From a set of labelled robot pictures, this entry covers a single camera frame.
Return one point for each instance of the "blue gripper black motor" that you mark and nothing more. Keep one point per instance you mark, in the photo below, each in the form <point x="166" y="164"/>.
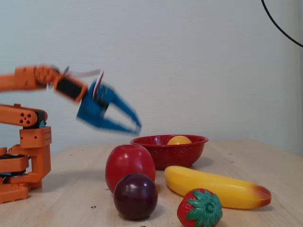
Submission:
<point x="93" y="109"/>

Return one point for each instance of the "yellow orange toy peach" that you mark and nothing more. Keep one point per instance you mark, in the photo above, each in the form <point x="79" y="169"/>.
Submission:
<point x="179" y="140"/>

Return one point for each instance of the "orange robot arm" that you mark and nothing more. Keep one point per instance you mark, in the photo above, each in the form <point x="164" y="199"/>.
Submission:
<point x="21" y="80"/>

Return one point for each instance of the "orange robot base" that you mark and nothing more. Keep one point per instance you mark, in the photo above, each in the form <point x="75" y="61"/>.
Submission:
<point x="38" y="153"/>

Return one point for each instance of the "red speckled enamel bowl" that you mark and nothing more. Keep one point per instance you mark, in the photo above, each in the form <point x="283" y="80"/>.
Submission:
<point x="177" y="156"/>

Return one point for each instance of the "red toy apple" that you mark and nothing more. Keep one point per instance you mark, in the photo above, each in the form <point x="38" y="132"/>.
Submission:
<point x="129" y="165"/>

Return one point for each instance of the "dark purple toy plum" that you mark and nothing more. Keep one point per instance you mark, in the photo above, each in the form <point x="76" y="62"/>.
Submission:
<point x="135" y="196"/>

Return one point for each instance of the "yellow toy banana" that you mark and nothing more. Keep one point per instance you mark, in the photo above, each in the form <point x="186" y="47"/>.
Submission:
<point x="213" y="186"/>

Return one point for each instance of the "red toy strawberry green leaves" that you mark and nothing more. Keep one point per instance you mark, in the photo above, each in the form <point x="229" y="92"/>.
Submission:
<point x="201" y="208"/>

